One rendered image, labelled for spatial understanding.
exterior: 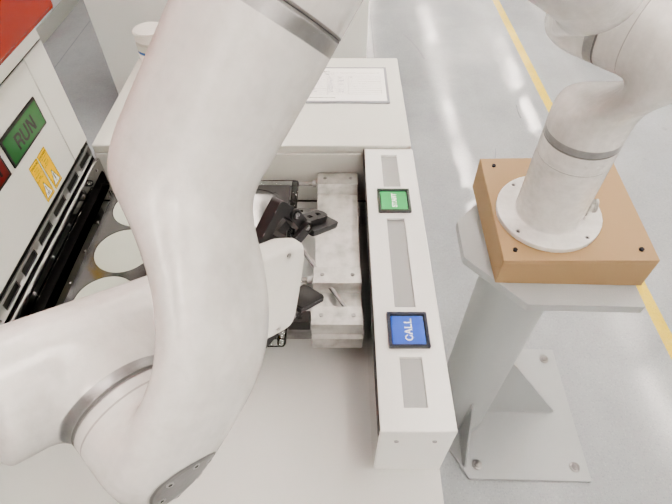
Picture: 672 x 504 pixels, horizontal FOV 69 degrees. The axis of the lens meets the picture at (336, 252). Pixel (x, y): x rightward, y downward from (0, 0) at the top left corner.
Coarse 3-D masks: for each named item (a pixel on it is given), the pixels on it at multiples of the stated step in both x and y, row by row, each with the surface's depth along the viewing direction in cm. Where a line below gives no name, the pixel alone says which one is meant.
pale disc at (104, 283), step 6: (114, 276) 81; (96, 282) 81; (102, 282) 81; (108, 282) 81; (114, 282) 81; (120, 282) 81; (84, 288) 80; (90, 288) 80; (96, 288) 80; (102, 288) 80; (78, 294) 79; (84, 294) 79; (90, 294) 79
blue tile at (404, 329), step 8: (392, 320) 68; (400, 320) 68; (408, 320) 68; (416, 320) 68; (392, 328) 67; (400, 328) 67; (408, 328) 67; (416, 328) 67; (392, 336) 67; (400, 336) 66; (408, 336) 66; (416, 336) 66; (424, 336) 66
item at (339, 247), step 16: (320, 208) 95; (336, 208) 95; (352, 208) 95; (352, 224) 92; (320, 240) 89; (336, 240) 89; (352, 240) 89; (320, 256) 87; (336, 256) 87; (352, 256) 87; (320, 304) 80; (336, 304) 80; (352, 304) 80; (320, 336) 76; (336, 336) 76; (352, 336) 76
